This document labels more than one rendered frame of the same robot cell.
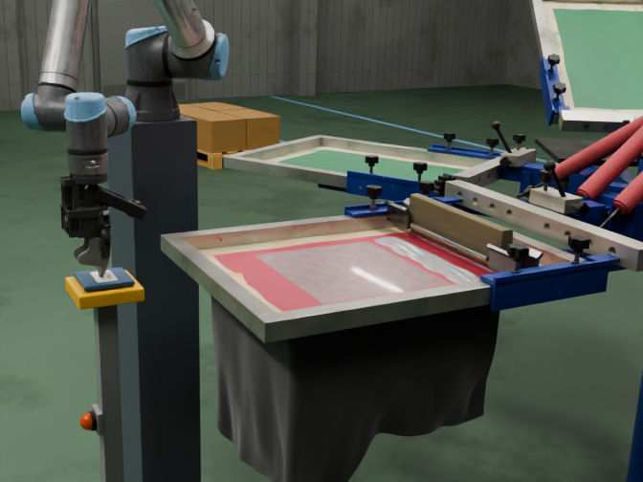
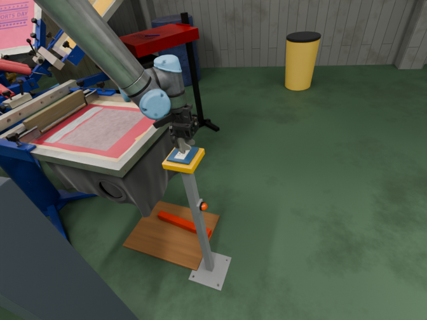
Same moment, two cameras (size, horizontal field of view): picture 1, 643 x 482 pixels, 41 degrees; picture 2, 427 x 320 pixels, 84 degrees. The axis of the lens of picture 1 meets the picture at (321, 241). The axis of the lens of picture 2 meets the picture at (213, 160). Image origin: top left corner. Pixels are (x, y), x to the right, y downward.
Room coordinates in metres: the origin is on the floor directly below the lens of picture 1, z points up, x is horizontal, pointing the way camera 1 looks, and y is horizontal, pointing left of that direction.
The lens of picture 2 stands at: (2.01, 1.11, 1.53)
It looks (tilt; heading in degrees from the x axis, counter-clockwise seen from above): 40 degrees down; 234
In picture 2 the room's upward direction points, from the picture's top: 8 degrees counter-clockwise
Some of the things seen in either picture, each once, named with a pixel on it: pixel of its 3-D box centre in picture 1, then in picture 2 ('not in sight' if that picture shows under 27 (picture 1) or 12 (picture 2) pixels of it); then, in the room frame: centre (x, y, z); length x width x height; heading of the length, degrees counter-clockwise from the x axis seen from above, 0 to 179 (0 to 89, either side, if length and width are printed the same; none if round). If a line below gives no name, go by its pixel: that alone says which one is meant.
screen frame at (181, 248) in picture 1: (374, 258); (94, 122); (1.81, -0.12, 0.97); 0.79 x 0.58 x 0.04; 118
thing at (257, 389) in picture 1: (251, 380); (155, 166); (1.68, 0.14, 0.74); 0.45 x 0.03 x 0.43; 28
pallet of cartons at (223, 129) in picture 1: (215, 133); not in sight; (7.94, 1.01, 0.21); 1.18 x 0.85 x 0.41; 33
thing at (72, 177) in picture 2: not in sight; (94, 177); (1.95, 0.02, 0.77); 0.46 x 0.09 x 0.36; 118
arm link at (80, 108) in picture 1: (87, 122); (168, 75); (1.65, 0.45, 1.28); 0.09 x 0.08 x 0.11; 167
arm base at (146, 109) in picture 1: (150, 98); not in sight; (2.25, 0.45, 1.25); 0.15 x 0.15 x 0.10
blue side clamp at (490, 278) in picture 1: (544, 281); (95, 95); (1.68, -0.46, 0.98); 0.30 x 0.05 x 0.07; 118
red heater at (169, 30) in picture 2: not in sight; (156, 39); (0.89, -1.00, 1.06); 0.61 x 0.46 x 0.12; 178
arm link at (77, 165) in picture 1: (88, 164); (175, 98); (1.64, 0.45, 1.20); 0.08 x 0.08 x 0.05
